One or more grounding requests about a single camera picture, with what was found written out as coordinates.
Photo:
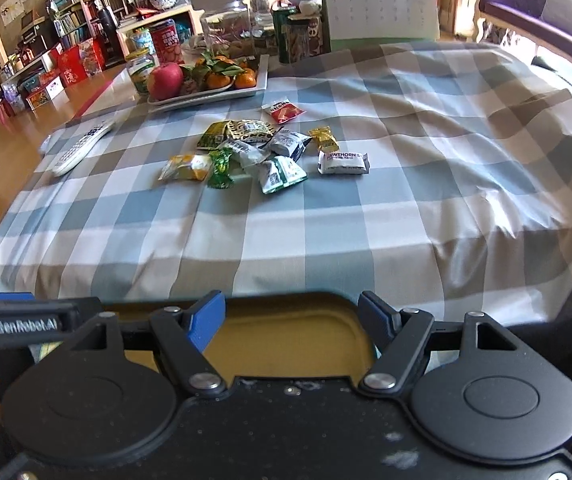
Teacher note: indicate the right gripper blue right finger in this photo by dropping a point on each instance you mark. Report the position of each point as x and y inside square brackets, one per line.
[401, 337]

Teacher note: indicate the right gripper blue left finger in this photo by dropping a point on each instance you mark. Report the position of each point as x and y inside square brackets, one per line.
[182, 335]

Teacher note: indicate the yellow white snack packet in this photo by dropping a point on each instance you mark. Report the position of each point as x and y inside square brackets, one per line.
[194, 167]

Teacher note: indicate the yellow plastic tray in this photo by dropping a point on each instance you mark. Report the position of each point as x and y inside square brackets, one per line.
[308, 335]

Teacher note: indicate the green candy wrapper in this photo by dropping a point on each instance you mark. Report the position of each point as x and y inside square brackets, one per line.
[220, 174]

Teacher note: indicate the checkered tablecloth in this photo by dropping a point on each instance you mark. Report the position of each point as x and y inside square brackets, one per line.
[437, 175]

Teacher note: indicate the white remote control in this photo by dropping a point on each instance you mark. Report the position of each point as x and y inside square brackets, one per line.
[82, 147]

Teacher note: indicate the white rectangular biscuit packet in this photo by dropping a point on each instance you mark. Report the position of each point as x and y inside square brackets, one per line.
[338, 162]

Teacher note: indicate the white green snack packet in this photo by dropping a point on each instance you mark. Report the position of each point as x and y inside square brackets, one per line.
[279, 172]

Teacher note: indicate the white sesame crisp packet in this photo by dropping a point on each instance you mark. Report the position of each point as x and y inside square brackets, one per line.
[247, 155]

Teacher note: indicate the green yellow pea snack packet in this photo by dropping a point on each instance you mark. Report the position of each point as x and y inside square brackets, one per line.
[214, 136]

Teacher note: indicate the gold wrapped candy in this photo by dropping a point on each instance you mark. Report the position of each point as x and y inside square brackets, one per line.
[324, 139]

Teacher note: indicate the patterned nut snack packet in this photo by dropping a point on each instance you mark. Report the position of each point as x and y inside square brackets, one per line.
[251, 131]

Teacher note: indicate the white blue snack packet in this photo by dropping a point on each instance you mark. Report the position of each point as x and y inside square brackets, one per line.
[289, 143]

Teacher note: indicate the red white snack packet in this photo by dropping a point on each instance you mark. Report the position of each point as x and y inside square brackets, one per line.
[282, 111]

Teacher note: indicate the red apple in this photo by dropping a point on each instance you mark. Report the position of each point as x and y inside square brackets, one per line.
[165, 81]

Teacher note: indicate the orange tangerine front left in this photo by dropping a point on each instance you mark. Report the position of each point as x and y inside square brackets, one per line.
[216, 81]

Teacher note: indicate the orange tangerine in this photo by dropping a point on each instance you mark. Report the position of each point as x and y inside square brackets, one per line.
[216, 81]
[246, 80]

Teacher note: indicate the orange tangerine right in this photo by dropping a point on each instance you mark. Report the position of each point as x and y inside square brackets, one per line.
[246, 80]

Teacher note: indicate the red gift box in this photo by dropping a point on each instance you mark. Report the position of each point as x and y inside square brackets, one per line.
[70, 66]

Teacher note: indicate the glass jar with green label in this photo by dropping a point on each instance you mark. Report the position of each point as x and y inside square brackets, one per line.
[139, 65]

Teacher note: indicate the red tin can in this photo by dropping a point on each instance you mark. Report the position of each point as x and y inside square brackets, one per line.
[165, 39]

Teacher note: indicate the clear plastic container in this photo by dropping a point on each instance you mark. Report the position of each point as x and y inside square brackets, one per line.
[228, 31]

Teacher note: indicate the bookshelf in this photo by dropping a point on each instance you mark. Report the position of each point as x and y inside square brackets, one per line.
[70, 19]

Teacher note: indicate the dark snack box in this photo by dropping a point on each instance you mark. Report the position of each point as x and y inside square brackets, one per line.
[298, 35]

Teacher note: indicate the desk calendar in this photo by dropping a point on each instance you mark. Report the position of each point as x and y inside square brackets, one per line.
[354, 23]

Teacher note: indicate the purple sofa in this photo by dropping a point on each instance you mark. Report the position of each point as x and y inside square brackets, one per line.
[541, 15]

